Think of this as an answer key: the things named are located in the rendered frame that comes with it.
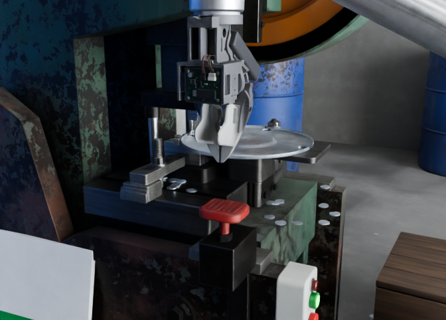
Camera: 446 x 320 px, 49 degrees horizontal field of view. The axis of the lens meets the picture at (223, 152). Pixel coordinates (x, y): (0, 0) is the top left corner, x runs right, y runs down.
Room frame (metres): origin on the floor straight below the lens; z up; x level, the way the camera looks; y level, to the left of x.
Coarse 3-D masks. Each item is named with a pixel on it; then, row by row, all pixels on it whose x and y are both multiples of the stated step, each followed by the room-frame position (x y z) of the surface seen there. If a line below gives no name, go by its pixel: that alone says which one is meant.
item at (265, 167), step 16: (320, 144) 1.04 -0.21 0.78; (240, 160) 1.01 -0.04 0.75; (256, 160) 1.00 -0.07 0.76; (272, 160) 1.06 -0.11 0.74; (288, 160) 0.95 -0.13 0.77; (304, 160) 0.93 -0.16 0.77; (240, 176) 1.01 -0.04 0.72; (256, 176) 1.00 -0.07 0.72; (272, 176) 1.06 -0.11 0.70; (256, 192) 1.00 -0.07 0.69; (272, 192) 1.07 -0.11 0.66
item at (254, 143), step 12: (192, 132) 1.13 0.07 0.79; (252, 132) 1.15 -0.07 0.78; (264, 132) 1.15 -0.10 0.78; (276, 132) 1.15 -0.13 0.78; (288, 132) 1.15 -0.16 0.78; (300, 132) 1.13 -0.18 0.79; (192, 144) 1.03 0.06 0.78; (204, 144) 1.03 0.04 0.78; (240, 144) 1.01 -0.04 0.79; (252, 144) 1.01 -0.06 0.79; (264, 144) 1.01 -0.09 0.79; (276, 144) 1.03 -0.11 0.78; (288, 144) 1.03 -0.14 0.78; (300, 144) 1.03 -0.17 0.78; (312, 144) 1.01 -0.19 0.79; (240, 156) 0.92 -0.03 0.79; (252, 156) 0.92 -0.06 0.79; (264, 156) 0.92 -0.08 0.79; (276, 156) 0.93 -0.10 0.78
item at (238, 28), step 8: (240, 32) 1.13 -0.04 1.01; (168, 48) 1.06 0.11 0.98; (176, 48) 1.05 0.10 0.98; (184, 48) 1.04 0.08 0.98; (168, 56) 1.06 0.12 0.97; (176, 56) 1.05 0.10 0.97; (184, 56) 1.04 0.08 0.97; (168, 64) 1.06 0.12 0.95; (176, 64) 1.05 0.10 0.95; (168, 72) 1.06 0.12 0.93; (176, 72) 1.05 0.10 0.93; (184, 72) 1.04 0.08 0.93; (168, 80) 1.06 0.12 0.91; (176, 80) 1.05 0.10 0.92; (184, 80) 1.04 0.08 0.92; (168, 88) 1.06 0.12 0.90; (176, 88) 1.05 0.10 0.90; (184, 88) 1.04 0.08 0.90
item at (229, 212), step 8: (216, 200) 0.74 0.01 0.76; (224, 200) 0.74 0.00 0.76; (200, 208) 0.71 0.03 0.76; (208, 208) 0.71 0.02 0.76; (216, 208) 0.71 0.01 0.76; (224, 208) 0.71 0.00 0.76; (232, 208) 0.71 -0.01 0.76; (240, 208) 0.71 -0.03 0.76; (248, 208) 0.72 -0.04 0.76; (200, 216) 0.71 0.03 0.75; (208, 216) 0.70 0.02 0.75; (216, 216) 0.69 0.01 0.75; (224, 216) 0.69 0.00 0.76; (232, 216) 0.68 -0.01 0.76; (240, 216) 0.69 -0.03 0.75; (224, 224) 0.71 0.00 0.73; (224, 232) 0.71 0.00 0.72
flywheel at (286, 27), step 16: (288, 0) 1.41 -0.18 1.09; (304, 0) 1.39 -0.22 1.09; (320, 0) 1.33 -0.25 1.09; (272, 16) 1.43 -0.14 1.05; (288, 16) 1.38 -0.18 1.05; (304, 16) 1.35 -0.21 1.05; (320, 16) 1.33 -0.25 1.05; (336, 16) 1.34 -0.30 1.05; (272, 32) 1.39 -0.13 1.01; (288, 32) 1.37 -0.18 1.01; (304, 32) 1.35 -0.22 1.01
